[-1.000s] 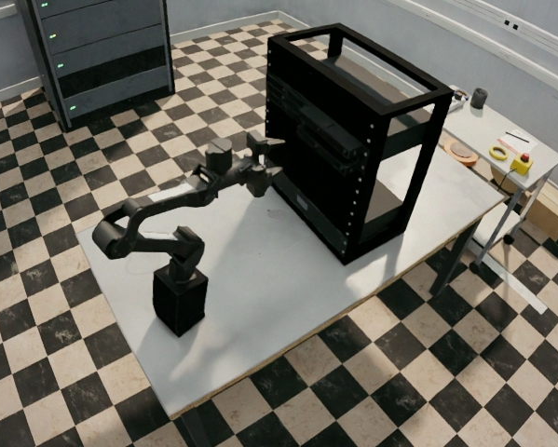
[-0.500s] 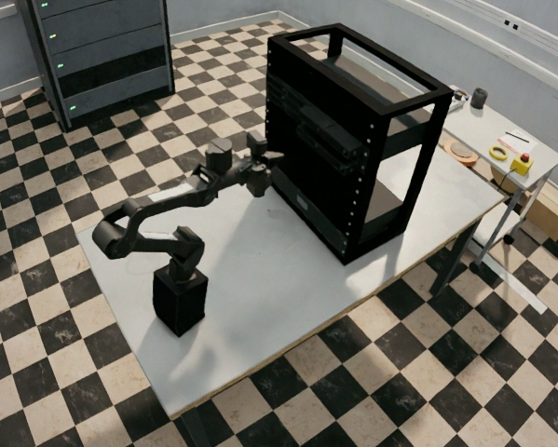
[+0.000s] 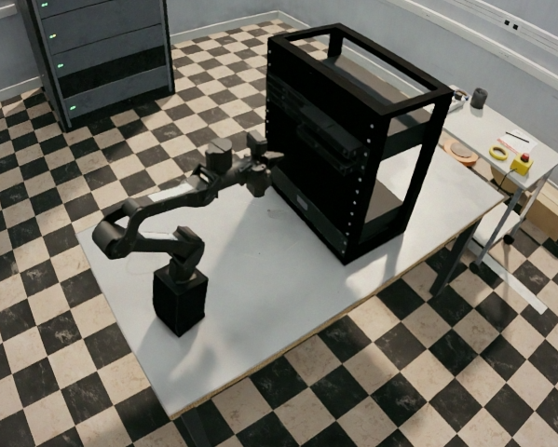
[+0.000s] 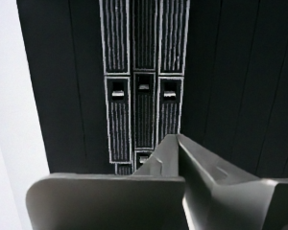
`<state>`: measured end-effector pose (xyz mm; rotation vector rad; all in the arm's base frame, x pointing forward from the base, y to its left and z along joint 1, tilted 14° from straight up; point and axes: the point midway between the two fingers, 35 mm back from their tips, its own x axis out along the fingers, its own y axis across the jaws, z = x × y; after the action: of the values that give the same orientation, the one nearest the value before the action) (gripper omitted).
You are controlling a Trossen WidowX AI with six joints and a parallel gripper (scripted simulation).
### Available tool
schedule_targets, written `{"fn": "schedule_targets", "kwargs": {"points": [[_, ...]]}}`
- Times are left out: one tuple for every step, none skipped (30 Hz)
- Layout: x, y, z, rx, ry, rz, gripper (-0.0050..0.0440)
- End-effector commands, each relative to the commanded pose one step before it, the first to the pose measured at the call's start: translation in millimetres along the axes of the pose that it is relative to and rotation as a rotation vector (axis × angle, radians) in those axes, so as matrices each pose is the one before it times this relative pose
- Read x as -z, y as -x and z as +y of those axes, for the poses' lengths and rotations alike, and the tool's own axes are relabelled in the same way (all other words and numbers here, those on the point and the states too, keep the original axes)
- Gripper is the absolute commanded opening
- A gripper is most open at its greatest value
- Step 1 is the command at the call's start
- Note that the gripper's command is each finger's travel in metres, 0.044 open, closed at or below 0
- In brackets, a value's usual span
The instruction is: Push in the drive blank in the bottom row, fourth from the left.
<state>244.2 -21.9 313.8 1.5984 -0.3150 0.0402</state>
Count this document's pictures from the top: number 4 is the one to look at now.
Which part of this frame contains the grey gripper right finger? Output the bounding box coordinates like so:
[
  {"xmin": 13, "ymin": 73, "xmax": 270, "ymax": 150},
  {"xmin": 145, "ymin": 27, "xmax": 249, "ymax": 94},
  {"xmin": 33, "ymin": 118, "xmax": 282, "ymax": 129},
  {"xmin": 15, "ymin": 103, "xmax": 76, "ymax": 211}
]
[{"xmin": 175, "ymin": 134, "xmax": 288, "ymax": 230}]

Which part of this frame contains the black server rack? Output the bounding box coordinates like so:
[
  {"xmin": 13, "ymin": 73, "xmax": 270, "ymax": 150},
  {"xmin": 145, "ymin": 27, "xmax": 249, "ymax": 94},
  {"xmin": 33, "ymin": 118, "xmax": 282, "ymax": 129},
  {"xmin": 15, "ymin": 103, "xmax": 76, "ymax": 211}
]
[{"xmin": 15, "ymin": 0, "xmax": 288, "ymax": 179}]

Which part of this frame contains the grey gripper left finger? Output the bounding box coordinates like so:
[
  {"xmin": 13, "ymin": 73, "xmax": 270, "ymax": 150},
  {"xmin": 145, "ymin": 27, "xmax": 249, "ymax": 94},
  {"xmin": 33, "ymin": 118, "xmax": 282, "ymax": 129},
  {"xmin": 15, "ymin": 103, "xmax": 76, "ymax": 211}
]
[{"xmin": 24, "ymin": 134, "xmax": 185, "ymax": 230}]

